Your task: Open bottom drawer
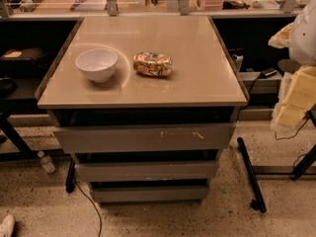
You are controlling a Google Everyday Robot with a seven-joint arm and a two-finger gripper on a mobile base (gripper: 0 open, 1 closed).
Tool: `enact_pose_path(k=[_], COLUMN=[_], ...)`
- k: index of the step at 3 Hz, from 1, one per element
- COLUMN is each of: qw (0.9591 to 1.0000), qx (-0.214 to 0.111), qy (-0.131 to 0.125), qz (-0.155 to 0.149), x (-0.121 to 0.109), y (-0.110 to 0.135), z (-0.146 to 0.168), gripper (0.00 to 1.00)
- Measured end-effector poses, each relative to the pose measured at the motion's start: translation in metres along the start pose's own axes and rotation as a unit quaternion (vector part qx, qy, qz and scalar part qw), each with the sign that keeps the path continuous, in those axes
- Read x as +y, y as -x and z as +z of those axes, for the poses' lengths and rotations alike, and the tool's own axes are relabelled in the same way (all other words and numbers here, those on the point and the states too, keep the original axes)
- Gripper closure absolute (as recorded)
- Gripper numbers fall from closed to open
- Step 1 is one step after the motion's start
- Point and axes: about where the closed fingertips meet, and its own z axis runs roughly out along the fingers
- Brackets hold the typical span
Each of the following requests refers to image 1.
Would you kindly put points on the grey bottom drawer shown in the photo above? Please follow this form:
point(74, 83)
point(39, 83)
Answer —
point(149, 194)

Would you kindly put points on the grey drawer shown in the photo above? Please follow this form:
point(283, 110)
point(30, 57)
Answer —
point(149, 194)
point(140, 138)
point(147, 171)

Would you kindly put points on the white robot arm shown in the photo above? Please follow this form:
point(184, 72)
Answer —
point(297, 90)

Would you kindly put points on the grey drawer cabinet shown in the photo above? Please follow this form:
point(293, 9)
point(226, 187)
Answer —
point(144, 105)

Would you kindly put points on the grey top drawer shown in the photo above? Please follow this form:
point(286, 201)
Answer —
point(140, 138)

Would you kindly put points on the grey middle drawer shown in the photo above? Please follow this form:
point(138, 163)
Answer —
point(147, 171)

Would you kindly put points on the crushed gold can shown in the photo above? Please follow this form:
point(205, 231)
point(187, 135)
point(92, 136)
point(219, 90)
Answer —
point(152, 64)

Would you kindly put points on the white bowl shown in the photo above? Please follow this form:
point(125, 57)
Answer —
point(98, 64)

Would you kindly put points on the black phone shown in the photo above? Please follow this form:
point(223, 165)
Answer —
point(268, 73)

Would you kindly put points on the plastic water bottle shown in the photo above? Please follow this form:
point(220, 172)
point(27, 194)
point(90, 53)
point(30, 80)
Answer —
point(46, 162)

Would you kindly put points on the black table leg bar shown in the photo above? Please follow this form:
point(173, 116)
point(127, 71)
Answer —
point(258, 202)

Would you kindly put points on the dark side table top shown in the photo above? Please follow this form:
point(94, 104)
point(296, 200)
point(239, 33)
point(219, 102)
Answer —
point(288, 65)

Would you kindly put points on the black left desk leg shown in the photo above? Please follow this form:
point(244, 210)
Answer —
point(14, 136)

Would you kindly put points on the white shoe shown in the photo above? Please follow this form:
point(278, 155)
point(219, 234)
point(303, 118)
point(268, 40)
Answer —
point(7, 226)

